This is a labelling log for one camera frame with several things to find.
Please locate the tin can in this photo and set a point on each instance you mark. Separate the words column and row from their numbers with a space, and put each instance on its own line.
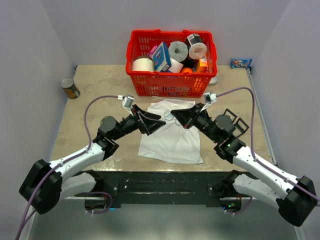
column 69, row 87

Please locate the black display case right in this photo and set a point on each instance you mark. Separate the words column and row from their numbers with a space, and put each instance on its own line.
column 242, row 126

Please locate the silver round object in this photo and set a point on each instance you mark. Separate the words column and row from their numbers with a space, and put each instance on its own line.
column 213, row 81

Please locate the black display case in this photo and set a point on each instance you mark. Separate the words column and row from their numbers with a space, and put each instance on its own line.
column 231, row 114
column 242, row 126

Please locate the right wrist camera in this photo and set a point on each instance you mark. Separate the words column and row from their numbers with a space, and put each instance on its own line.
column 209, row 98

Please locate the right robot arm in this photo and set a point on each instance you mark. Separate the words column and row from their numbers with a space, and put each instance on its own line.
column 293, row 197

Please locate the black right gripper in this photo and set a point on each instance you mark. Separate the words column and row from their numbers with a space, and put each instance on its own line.
column 191, row 114

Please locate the pink packet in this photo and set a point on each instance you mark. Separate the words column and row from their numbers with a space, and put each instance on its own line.
column 150, row 53

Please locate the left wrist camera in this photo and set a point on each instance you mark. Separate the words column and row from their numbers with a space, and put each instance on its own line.
column 127, row 101

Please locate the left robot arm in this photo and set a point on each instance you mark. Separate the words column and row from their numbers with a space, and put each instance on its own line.
column 46, row 182

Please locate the blue box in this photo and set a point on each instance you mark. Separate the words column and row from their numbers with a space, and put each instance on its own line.
column 161, row 58

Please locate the orange fruit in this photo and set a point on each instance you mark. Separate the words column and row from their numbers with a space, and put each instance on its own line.
column 186, row 70

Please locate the grey toilet roll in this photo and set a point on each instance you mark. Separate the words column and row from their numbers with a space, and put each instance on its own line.
column 178, row 51

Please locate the orange box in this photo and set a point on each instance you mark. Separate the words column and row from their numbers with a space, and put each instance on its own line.
column 201, row 65

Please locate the white paper roll left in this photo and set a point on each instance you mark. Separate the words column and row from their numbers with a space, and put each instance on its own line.
column 143, row 63

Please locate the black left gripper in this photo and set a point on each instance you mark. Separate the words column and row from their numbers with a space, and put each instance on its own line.
column 148, row 126

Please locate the red shopping basket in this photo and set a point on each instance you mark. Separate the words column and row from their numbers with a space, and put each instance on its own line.
column 165, row 84

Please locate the black display case left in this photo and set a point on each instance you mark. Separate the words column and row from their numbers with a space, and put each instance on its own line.
column 231, row 114

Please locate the white shirt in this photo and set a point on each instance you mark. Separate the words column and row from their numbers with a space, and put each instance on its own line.
column 171, row 143

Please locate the pink toilet roll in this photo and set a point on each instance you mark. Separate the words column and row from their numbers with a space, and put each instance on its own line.
column 197, row 51

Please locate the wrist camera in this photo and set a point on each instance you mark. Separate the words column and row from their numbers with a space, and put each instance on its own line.
column 209, row 98
column 127, row 101

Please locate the blue candy packet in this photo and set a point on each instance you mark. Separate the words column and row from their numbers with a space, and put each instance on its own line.
column 240, row 63

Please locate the black cylinder container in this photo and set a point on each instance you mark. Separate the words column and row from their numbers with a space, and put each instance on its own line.
column 193, row 39

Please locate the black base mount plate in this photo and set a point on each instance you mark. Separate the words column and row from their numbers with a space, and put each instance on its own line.
column 210, row 189

